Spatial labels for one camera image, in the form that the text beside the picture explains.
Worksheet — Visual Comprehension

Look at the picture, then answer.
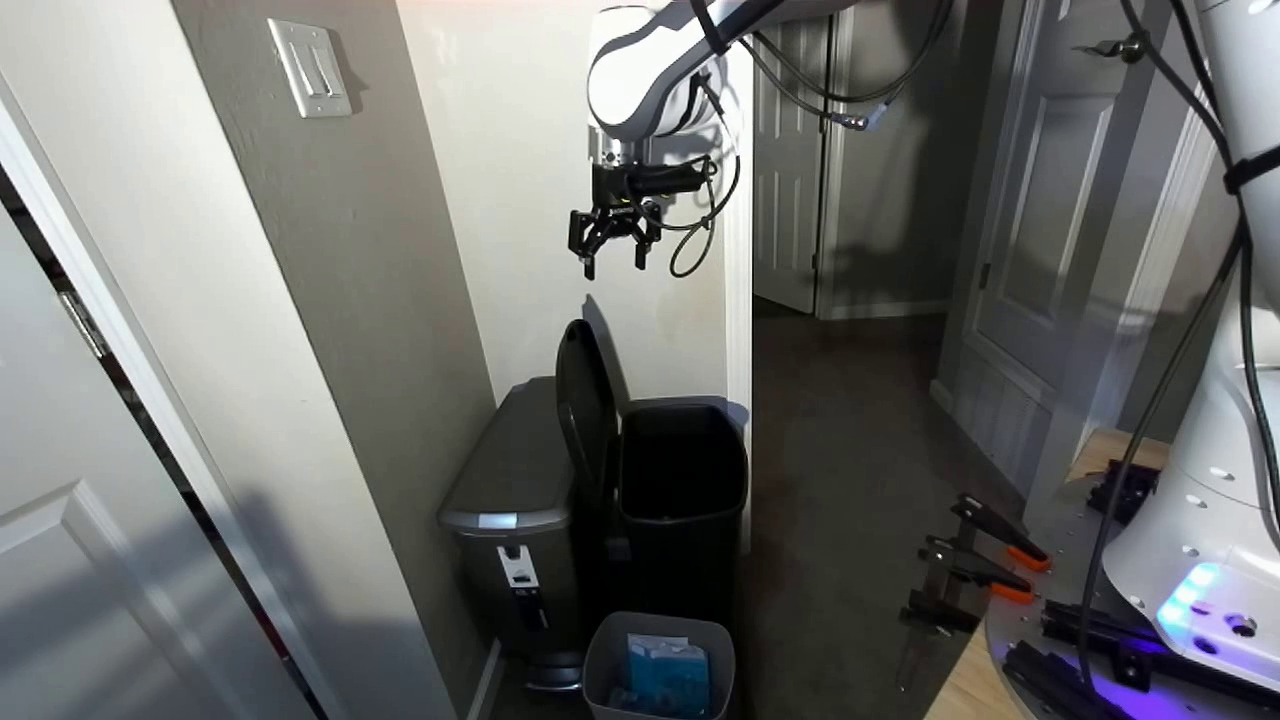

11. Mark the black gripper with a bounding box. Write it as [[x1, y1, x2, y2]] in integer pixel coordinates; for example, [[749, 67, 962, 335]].
[[566, 154, 678, 283]]

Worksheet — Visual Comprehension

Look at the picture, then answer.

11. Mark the black bin lid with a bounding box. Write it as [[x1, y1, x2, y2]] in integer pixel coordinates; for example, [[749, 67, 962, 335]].
[[551, 292, 638, 572]]

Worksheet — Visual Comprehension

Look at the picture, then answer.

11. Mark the black bin body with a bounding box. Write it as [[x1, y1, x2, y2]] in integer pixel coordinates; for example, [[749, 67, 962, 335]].
[[602, 401, 755, 632]]

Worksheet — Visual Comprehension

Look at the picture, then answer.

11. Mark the grey step trash can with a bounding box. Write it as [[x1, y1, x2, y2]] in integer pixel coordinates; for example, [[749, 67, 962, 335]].
[[435, 374, 593, 697]]

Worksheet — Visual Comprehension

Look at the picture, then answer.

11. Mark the small grey wastebasket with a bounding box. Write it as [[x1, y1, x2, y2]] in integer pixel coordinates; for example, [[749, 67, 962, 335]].
[[582, 607, 742, 720]]

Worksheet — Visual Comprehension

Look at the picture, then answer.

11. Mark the blue item in wastebasket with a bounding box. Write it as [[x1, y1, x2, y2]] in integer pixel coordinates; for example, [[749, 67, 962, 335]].
[[624, 632, 707, 720]]

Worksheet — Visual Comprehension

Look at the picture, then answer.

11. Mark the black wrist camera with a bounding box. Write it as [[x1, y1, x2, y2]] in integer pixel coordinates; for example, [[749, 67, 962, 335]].
[[643, 150, 721, 202]]

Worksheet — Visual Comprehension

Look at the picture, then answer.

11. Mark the white light switch plate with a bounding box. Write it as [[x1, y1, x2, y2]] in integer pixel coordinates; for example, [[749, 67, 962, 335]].
[[266, 17, 360, 125]]

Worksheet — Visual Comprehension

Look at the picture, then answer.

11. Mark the black clamp orange handle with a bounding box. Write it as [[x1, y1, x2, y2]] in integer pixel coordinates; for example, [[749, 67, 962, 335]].
[[949, 487, 1058, 564], [916, 533, 1042, 602]]

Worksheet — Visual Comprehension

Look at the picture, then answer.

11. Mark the black lever door handle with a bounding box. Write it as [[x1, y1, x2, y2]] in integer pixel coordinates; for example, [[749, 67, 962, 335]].
[[1075, 27, 1151, 67]]

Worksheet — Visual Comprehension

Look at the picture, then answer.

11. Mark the white robot base with cables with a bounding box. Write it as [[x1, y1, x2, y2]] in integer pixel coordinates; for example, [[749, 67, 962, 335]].
[[1074, 0, 1280, 632]]

